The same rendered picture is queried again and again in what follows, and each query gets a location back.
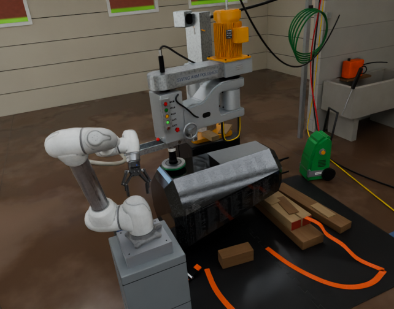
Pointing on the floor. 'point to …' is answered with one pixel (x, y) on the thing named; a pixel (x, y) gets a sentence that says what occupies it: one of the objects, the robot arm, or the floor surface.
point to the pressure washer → (318, 154)
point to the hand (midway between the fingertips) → (138, 193)
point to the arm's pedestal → (153, 279)
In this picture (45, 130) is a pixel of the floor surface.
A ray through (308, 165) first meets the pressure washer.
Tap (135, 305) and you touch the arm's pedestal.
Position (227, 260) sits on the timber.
